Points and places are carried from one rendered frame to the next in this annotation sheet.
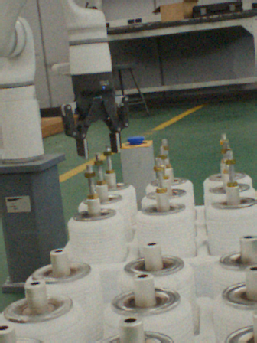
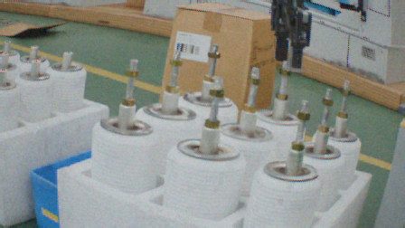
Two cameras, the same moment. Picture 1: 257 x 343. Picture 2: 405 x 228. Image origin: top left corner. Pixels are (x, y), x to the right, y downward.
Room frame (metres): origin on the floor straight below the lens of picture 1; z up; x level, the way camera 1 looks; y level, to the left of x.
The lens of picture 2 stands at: (1.48, -1.05, 0.52)
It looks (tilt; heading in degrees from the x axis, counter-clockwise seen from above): 14 degrees down; 109
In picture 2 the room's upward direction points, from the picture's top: 8 degrees clockwise
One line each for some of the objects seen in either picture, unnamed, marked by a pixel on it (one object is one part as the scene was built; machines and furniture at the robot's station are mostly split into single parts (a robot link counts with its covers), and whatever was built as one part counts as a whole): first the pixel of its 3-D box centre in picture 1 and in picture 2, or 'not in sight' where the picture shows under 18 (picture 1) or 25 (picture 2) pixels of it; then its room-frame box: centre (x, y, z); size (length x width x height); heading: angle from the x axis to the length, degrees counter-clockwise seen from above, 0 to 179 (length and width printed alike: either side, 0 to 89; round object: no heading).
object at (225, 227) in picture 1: (238, 256); (121, 189); (1.09, -0.17, 0.16); 0.10 x 0.10 x 0.18
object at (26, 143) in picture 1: (20, 124); not in sight; (1.55, 0.24, 0.39); 0.09 x 0.09 x 0.17; 71
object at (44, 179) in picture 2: not in sight; (89, 196); (0.95, -0.02, 0.06); 0.30 x 0.11 x 0.12; 83
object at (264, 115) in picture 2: (102, 200); (278, 118); (1.23, 0.05, 0.25); 0.08 x 0.08 x 0.01
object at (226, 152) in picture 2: (229, 188); (208, 150); (1.21, -0.18, 0.25); 0.08 x 0.08 x 0.01
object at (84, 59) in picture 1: (84, 56); not in sight; (1.25, 0.06, 0.52); 0.11 x 0.09 x 0.06; 33
